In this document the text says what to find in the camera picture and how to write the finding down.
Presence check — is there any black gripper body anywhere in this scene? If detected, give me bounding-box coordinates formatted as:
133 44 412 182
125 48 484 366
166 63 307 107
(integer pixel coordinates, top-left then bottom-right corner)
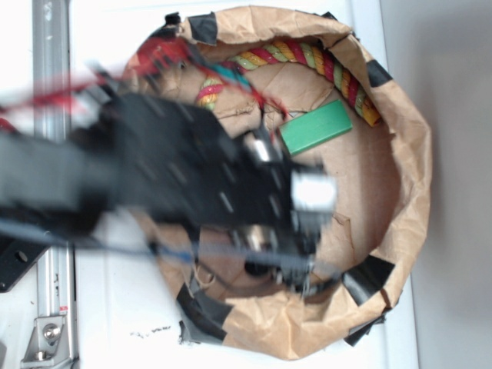
226 128 339 297

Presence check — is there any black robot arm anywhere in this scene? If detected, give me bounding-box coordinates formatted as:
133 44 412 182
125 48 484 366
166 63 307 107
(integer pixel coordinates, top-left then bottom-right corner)
1 93 337 294

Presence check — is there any green rectangular block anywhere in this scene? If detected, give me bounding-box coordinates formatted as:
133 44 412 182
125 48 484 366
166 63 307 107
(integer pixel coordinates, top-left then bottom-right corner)
279 100 353 155

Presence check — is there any brown paper bag bin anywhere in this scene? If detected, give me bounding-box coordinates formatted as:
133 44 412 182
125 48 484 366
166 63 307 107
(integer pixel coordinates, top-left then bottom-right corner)
123 6 434 361

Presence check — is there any multicolour twisted rope toy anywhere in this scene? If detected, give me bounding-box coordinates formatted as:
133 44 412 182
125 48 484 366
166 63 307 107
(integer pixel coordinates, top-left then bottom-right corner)
195 39 383 127

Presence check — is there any red wire bundle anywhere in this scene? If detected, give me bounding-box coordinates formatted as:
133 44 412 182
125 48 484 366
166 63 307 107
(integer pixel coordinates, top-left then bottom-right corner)
0 36 289 134

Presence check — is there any metal corner bracket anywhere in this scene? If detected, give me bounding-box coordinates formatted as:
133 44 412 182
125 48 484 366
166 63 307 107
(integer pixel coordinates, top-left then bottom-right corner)
20 315 70 368

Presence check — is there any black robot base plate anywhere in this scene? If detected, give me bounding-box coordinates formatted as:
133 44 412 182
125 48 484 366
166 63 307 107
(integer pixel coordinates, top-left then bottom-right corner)
0 236 48 294

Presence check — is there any blue grey cable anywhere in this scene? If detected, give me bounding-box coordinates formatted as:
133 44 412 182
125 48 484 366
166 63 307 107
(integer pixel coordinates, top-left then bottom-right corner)
0 221 343 288

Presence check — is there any aluminium extrusion rail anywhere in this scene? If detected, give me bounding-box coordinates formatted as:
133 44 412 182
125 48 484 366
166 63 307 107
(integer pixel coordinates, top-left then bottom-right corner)
32 1 79 368

